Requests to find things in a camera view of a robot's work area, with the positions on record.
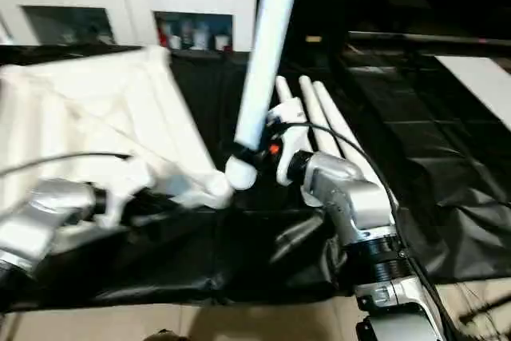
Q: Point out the white plastic table leg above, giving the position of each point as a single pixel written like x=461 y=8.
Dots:
x=315 y=108
x=334 y=117
x=283 y=89
x=267 y=37

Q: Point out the white plastic table top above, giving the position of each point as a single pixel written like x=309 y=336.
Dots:
x=96 y=101

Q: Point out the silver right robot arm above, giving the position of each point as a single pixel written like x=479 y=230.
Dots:
x=351 y=205

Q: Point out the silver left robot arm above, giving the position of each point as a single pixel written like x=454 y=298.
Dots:
x=40 y=221

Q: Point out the small tan tag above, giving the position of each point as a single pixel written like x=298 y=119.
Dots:
x=314 y=38

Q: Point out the black plastic mat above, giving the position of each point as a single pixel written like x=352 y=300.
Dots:
x=447 y=197

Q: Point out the white flat board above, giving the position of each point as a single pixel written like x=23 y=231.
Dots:
x=479 y=85

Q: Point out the black metal rail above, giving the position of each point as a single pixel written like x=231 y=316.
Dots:
x=415 y=37

